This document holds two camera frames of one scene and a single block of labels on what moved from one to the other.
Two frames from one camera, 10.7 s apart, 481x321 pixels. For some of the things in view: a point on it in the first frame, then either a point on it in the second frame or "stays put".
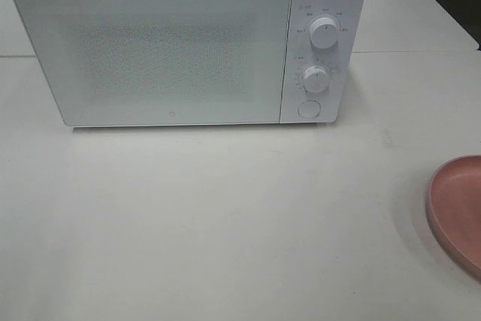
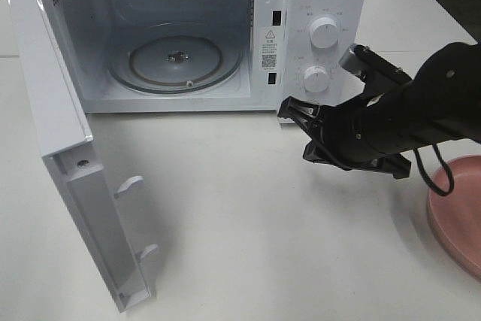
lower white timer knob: [316, 79] stays put
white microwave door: [158, 52] → [67, 146]
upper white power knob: [324, 32] stays put
